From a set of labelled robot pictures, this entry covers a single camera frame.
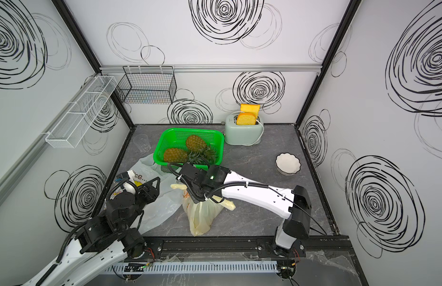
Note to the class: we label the green plastic basket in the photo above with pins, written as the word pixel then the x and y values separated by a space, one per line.
pixel 176 138

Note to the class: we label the mint green toaster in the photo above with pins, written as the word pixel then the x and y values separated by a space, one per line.
pixel 245 135

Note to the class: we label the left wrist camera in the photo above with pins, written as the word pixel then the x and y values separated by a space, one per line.
pixel 124 183

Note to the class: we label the toast slice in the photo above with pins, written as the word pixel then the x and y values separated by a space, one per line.
pixel 251 108
pixel 246 119

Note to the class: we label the green pineapple front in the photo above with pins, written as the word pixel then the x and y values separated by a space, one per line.
pixel 177 155

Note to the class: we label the clear plastic cup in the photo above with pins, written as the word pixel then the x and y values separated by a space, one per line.
pixel 142 142

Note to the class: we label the white scalloped plate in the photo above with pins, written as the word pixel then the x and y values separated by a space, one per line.
pixel 288 164

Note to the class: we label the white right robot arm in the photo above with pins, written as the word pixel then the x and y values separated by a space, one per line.
pixel 218 184

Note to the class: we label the front toast slice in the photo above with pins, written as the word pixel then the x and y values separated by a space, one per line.
pixel 246 119

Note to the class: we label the yellowish fruit print plastic bag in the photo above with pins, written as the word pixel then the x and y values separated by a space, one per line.
pixel 201 215

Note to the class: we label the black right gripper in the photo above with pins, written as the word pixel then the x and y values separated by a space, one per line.
pixel 192 193

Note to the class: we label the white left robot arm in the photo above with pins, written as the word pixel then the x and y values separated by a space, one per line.
pixel 104 240

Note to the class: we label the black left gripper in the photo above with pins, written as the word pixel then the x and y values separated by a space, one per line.
pixel 150 193

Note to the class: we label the green pineapple middle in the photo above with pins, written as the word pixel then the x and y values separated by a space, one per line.
pixel 199 151

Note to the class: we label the back toast slice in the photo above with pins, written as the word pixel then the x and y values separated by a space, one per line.
pixel 251 108

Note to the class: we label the black wire wall basket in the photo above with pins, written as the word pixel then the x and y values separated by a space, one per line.
pixel 147 85

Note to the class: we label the green pineapple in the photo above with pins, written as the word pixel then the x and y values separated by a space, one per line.
pixel 199 151
pixel 177 155

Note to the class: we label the grey slotted cable duct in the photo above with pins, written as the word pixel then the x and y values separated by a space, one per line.
pixel 223 267

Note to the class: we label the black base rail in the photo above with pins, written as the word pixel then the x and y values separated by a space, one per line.
pixel 262 246

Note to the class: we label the white bunny print plastic bag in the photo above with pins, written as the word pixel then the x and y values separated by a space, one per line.
pixel 167 203

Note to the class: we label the white mesh wall shelf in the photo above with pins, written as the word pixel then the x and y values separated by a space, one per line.
pixel 81 114

